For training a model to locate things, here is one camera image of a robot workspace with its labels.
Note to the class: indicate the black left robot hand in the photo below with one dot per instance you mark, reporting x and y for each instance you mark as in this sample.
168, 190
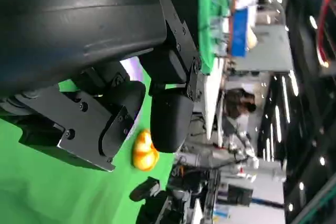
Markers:
78, 24

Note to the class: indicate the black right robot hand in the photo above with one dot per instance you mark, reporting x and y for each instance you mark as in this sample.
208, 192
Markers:
147, 190

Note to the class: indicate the orange white toy bread roll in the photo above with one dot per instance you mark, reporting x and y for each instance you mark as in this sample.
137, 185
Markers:
144, 155

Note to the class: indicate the lilac plate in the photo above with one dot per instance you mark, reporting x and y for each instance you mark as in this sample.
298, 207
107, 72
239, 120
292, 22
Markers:
132, 69

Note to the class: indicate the black monitor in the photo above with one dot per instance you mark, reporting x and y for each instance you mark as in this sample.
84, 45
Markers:
240, 195

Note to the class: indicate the green table cloth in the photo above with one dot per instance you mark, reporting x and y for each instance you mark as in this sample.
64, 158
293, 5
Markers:
52, 195

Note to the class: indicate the person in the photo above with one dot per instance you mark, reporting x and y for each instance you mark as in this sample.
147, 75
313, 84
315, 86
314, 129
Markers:
236, 103

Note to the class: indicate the blue panel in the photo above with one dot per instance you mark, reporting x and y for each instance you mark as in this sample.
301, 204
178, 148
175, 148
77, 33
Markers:
240, 32

